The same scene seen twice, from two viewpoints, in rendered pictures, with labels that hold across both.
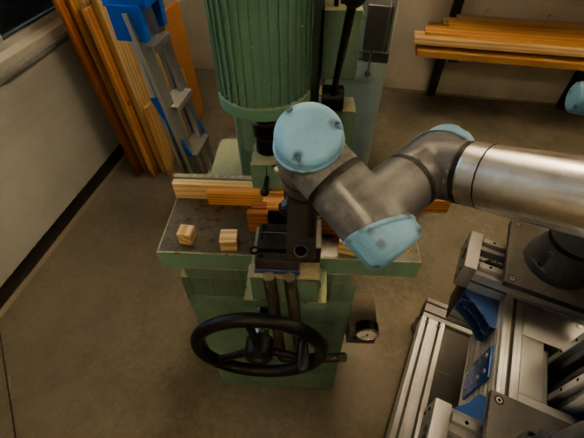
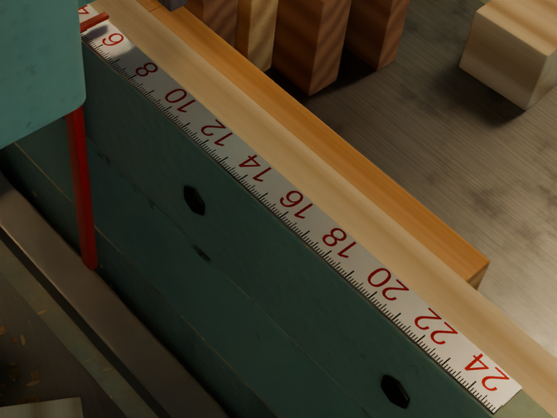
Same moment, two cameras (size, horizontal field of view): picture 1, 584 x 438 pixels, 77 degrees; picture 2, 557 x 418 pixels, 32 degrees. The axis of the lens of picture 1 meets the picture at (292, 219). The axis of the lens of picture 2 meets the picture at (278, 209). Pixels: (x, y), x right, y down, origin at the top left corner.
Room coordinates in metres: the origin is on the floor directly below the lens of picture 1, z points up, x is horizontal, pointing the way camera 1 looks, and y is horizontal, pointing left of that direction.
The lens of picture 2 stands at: (0.86, 0.28, 1.20)
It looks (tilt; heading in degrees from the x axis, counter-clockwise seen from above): 51 degrees down; 218
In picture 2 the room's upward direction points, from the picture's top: 8 degrees clockwise
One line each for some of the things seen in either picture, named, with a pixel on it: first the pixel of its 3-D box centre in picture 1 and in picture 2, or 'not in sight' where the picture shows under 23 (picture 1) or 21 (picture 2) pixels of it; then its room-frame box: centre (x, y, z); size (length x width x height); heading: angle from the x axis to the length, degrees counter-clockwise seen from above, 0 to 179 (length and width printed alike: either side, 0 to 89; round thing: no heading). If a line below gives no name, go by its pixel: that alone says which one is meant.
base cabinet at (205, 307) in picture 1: (279, 279); not in sight; (0.77, 0.05, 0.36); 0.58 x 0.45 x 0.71; 177
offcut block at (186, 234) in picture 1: (187, 235); not in sight; (0.54, 0.24, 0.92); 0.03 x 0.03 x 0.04; 82
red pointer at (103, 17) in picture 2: not in sight; (94, 156); (0.70, 0.05, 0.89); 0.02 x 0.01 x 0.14; 177
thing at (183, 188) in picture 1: (291, 192); (60, 4); (0.67, 0.00, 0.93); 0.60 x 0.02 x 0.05; 87
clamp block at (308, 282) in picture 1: (286, 263); not in sight; (0.46, 0.01, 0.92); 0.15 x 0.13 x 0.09; 87
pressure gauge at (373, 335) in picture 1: (366, 329); not in sight; (0.43, -0.20, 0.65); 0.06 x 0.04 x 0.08; 87
